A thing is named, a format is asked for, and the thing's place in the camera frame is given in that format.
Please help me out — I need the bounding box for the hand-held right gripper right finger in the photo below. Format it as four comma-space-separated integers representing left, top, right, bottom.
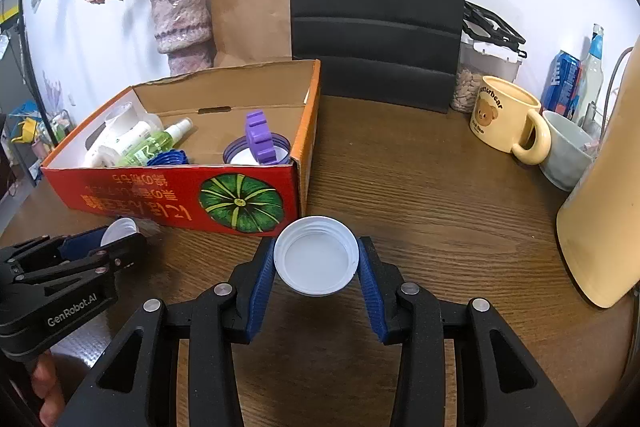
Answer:
359, 238, 581, 427

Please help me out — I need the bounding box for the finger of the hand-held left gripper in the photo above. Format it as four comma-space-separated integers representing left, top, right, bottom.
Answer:
0, 229, 112, 273
10, 234, 149, 295

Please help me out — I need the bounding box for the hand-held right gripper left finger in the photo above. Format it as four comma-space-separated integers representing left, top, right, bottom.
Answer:
60, 238, 277, 427

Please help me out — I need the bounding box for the white screw lid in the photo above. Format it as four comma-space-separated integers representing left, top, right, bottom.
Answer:
101, 218, 142, 250
273, 216, 360, 297

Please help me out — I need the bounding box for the red cardboard box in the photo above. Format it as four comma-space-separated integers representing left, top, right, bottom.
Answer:
41, 59, 322, 238

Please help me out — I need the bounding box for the blue gear-shaped lid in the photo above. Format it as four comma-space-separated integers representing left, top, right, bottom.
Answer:
147, 149, 193, 166

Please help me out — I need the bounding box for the green spray bottle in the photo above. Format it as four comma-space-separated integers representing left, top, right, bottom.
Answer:
117, 117, 194, 166

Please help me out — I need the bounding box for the white spray bottle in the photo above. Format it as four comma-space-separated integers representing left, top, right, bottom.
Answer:
82, 119, 166, 168

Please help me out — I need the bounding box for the purple-rimmed round lid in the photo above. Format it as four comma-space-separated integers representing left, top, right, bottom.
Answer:
222, 133, 292, 166

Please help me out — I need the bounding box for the white tape roll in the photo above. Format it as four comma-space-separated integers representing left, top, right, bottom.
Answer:
104, 102, 138, 128

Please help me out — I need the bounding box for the purple gear-shaped lid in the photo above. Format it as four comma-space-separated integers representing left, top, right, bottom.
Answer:
245, 109, 278, 166

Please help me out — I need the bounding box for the person's left hand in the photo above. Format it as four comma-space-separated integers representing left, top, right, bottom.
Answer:
31, 352, 66, 427

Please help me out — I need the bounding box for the cluttered storage cart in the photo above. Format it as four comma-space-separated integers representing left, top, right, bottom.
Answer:
0, 102, 71, 188

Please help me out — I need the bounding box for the purple coral decoration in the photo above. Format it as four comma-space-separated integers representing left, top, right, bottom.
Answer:
42, 72, 66, 108

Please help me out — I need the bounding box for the dark refrigerator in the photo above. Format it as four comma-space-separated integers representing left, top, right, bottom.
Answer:
0, 0, 23, 118

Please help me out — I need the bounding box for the yellow bear mug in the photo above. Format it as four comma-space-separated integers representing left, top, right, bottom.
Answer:
469, 76, 552, 166

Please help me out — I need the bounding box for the seed jar with black lid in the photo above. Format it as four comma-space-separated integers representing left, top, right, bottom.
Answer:
450, 1, 527, 114

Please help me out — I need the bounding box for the pink textured vase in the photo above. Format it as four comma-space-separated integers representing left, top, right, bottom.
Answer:
150, 0, 216, 76

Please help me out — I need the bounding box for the yellow thermos jug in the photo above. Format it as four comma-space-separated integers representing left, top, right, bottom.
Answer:
556, 47, 640, 309

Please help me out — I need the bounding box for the blue drink can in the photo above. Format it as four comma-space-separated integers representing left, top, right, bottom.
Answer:
541, 51, 583, 116

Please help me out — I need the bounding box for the black paper bag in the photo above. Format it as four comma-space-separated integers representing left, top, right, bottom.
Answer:
290, 0, 467, 115

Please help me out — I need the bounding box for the blue drink bottle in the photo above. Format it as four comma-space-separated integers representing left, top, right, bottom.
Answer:
575, 24, 606, 128

